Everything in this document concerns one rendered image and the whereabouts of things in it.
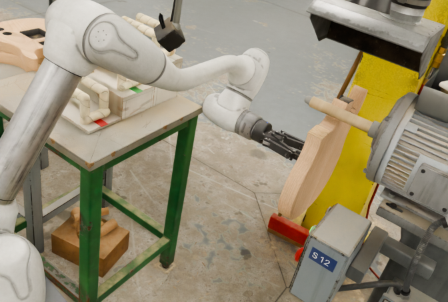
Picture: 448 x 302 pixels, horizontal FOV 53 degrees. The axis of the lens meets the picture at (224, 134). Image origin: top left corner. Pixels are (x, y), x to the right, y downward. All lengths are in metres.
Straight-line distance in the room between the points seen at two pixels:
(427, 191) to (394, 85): 1.07
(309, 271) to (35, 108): 0.76
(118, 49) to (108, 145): 0.56
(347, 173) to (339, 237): 1.34
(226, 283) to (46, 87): 1.51
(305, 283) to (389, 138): 0.40
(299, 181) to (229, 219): 1.45
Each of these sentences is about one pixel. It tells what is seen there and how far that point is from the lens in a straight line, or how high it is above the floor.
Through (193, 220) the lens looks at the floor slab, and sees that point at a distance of 2.65.
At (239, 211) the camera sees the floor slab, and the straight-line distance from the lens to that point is 2.77.
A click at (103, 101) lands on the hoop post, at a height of 1.01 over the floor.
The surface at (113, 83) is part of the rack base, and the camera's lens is 1.72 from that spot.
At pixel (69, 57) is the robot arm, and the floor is 1.33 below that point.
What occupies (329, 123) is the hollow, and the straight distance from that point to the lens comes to 1.34.
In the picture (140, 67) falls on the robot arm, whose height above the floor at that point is 1.35.
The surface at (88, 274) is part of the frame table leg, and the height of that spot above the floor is 0.41.
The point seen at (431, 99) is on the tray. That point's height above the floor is 1.42.
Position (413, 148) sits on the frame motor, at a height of 1.30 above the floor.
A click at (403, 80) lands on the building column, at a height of 1.10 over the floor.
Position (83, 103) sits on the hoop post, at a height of 1.03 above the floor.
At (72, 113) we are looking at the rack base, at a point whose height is 0.94.
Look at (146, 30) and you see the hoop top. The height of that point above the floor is 1.20.
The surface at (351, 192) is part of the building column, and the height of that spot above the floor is 0.45.
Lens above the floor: 1.81
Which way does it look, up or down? 32 degrees down
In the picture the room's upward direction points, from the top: 12 degrees clockwise
